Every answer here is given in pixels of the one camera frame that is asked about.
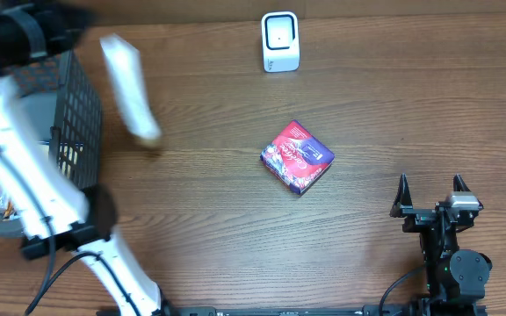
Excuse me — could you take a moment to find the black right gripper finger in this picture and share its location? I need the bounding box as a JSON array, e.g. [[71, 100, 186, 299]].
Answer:
[[389, 173, 413, 218], [452, 174, 471, 192]]

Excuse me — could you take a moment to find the white cosmetic tube gold cap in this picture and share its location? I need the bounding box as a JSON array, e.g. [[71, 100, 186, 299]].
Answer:
[[99, 34, 163, 148]]

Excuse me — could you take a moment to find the yellow blue snack bag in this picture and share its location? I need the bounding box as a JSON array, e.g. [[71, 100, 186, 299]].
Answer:
[[0, 188, 16, 221]]

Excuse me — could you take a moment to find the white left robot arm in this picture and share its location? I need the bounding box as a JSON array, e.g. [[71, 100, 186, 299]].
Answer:
[[0, 1, 173, 315]]

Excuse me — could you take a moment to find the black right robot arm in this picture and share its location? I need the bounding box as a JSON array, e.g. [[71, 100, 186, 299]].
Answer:
[[378, 174, 493, 316]]

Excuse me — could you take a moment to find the white barcode scanner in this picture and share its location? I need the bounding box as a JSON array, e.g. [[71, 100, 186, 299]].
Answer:
[[261, 11, 300, 73]]

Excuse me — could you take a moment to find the grey plastic shopping basket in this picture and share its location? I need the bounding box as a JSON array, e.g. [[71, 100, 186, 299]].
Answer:
[[0, 51, 102, 240]]

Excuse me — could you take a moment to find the red purple sanitary pad pack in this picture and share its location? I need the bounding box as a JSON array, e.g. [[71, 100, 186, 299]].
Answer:
[[260, 120, 335, 195]]

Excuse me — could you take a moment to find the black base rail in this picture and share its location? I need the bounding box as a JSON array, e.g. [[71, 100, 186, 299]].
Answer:
[[95, 305, 488, 316]]

